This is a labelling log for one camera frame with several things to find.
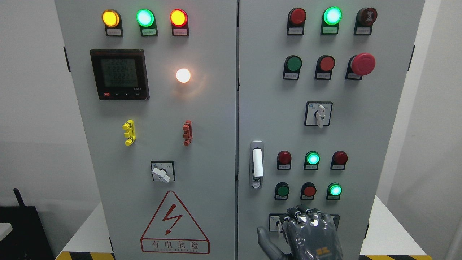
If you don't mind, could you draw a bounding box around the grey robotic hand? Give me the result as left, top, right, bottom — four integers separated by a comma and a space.
257, 204, 344, 260

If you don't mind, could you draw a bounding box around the silver door handle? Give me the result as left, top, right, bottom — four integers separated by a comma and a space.
249, 140, 264, 189

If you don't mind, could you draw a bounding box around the grey cabinet door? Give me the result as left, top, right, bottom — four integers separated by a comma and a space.
56, 0, 237, 260
237, 0, 425, 260

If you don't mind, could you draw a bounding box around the red push button lower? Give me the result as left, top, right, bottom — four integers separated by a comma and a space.
300, 182, 317, 200

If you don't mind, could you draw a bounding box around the red push button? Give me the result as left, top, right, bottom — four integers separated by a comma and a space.
314, 55, 336, 80
300, 182, 317, 200

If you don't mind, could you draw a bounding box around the green indicator light lower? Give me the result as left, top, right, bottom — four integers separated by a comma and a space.
326, 182, 342, 200

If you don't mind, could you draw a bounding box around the green indicator light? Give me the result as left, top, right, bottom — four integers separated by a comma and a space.
136, 9, 158, 37
304, 150, 320, 170
326, 182, 342, 200
320, 6, 342, 35

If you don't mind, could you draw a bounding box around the green push button lower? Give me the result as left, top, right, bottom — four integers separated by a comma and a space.
274, 182, 290, 200

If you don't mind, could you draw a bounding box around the green push button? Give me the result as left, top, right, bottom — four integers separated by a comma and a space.
283, 55, 302, 80
274, 182, 290, 200

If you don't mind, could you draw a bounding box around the green indicator light middle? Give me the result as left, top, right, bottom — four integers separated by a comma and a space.
304, 150, 320, 170

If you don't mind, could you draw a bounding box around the red indicator light middle right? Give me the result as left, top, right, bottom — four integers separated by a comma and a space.
330, 150, 348, 170

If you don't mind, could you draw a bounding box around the red indicator light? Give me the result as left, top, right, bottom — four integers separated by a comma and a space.
287, 7, 307, 36
170, 9, 189, 36
330, 150, 348, 170
277, 150, 292, 170

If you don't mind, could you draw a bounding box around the red indicator light middle left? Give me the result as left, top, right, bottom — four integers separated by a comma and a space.
277, 150, 292, 170

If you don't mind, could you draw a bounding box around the red electric warning sticker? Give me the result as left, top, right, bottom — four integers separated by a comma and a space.
140, 191, 210, 255

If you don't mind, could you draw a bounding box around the red terminal block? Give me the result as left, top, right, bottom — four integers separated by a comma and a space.
183, 120, 193, 146

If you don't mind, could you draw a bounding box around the red push button upper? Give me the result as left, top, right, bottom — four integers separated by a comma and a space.
314, 55, 336, 80

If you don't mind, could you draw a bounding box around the green push button upper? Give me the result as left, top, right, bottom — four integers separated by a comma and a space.
283, 55, 302, 80

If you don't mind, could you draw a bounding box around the red emergency stop button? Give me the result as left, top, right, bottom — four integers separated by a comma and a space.
345, 52, 376, 80

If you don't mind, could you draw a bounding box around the white glowing indicator light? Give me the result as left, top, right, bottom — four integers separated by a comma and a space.
175, 69, 191, 83

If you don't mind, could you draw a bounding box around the yellow terminal block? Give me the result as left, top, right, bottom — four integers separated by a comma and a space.
122, 120, 136, 146

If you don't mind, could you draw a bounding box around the red indicator light top right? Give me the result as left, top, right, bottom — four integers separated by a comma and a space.
287, 7, 307, 36

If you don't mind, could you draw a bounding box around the green indicator light top right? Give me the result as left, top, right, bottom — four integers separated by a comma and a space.
320, 6, 342, 35

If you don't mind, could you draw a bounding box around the dark red buzzer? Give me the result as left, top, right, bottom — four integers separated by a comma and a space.
354, 7, 378, 35

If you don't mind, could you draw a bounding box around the black digital power meter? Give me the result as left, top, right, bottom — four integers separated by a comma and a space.
90, 49, 150, 100

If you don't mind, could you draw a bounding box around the red indicator light top left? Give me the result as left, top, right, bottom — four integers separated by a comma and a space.
170, 9, 189, 36

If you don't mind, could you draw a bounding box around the green indicator light top left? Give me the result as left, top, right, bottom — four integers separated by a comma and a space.
136, 9, 158, 37

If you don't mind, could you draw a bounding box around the black box at left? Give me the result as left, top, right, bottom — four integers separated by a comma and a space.
0, 188, 55, 260

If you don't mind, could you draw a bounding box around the yellow indicator light top left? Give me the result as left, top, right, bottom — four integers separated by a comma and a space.
102, 9, 123, 37

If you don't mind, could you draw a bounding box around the black rotary selector switch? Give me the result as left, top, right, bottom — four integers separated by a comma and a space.
331, 214, 340, 230

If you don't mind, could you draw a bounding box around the white selector switch lower right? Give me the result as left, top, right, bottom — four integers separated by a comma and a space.
269, 213, 290, 239

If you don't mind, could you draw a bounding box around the white selector switch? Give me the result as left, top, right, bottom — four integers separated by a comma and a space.
305, 101, 333, 128
269, 213, 290, 239

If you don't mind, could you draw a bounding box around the white selector switch upper right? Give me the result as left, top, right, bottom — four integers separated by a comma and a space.
305, 101, 333, 128

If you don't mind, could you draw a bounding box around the white selector switch left door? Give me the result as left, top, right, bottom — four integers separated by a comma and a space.
150, 161, 175, 184

